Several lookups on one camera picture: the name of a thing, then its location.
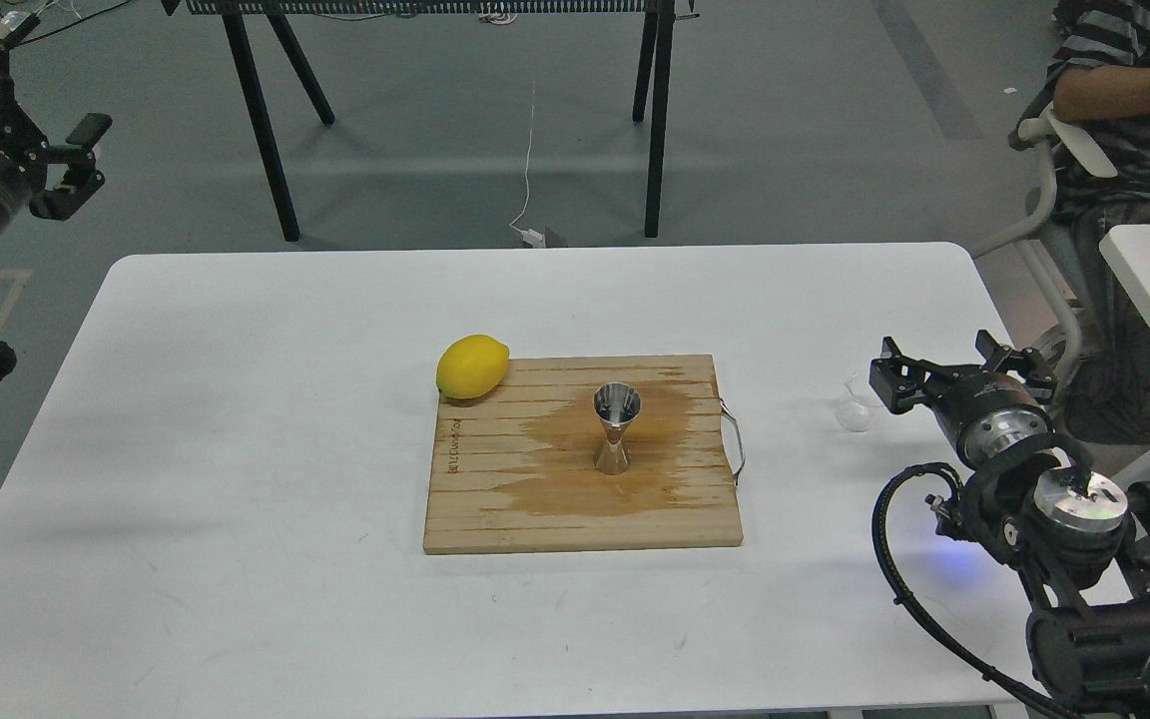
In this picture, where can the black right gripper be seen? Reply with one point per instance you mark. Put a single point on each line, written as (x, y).
(980, 414)

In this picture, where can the small clear glass cup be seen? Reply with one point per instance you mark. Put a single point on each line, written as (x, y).
(856, 407)

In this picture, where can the steel double jigger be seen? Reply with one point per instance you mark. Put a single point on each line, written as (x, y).
(617, 405)

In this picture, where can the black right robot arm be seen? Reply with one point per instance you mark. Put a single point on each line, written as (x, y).
(1034, 502)

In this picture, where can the white office chair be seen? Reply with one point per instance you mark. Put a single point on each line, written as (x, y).
(1045, 246)

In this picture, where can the person in striped shirt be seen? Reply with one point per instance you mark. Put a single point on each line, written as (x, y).
(1099, 80)

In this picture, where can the wooden cutting board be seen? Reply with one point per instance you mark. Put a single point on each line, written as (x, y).
(514, 470)

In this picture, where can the yellow lemon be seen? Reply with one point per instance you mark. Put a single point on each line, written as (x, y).
(471, 367)

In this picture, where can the black metal frame table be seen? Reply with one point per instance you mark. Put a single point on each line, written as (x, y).
(372, 59)

